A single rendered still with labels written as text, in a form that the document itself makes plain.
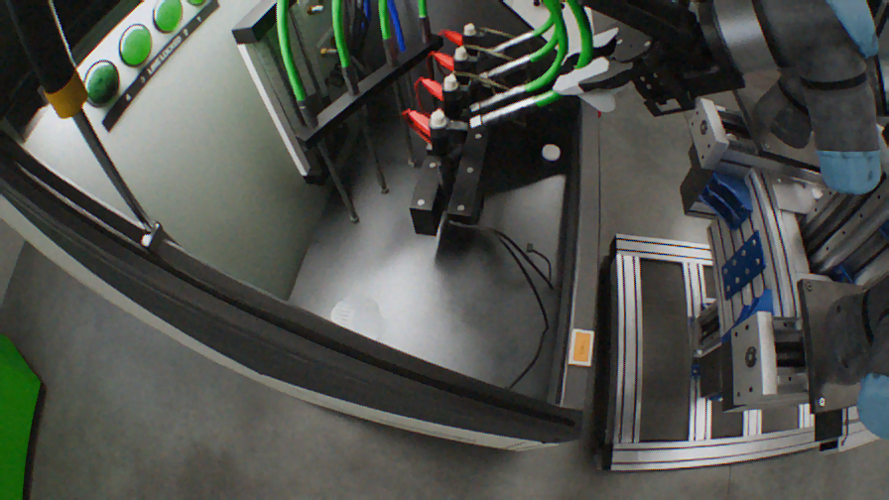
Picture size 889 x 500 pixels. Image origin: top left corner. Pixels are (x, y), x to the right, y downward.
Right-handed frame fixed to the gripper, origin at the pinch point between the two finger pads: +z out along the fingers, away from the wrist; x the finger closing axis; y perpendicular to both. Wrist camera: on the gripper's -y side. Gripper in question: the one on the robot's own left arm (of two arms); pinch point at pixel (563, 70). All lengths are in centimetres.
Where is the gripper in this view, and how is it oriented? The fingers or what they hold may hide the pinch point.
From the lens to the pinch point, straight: 48.6
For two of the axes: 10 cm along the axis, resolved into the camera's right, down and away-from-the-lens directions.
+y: 7.7, 4.4, 4.6
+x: 3.9, -9.0, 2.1
